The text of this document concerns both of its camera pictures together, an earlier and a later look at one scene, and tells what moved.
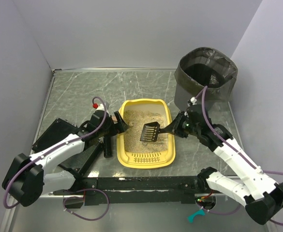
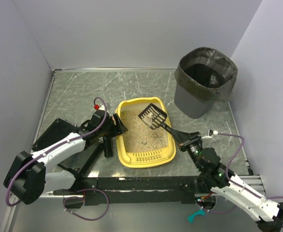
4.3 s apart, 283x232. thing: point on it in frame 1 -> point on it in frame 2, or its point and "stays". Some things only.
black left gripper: x=115 y=123 stays
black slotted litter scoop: x=151 y=130 -> x=154 y=117
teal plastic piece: x=191 y=217 stays
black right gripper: x=178 y=125 -> x=189 y=141
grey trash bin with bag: x=204 y=66 stays
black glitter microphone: x=107 y=147 stays
